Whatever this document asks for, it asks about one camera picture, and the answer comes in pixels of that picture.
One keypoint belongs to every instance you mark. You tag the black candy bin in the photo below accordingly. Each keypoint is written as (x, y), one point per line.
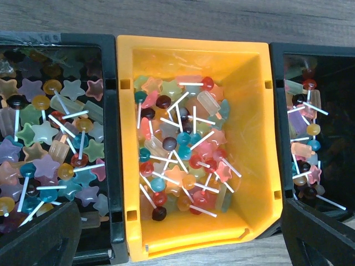
(60, 137)
(314, 98)

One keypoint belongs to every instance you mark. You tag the orange candy bin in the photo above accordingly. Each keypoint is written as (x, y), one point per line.
(198, 143)

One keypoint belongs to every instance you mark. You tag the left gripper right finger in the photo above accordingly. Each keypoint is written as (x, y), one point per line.
(313, 238)

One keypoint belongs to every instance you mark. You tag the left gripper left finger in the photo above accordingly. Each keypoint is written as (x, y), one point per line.
(50, 239)

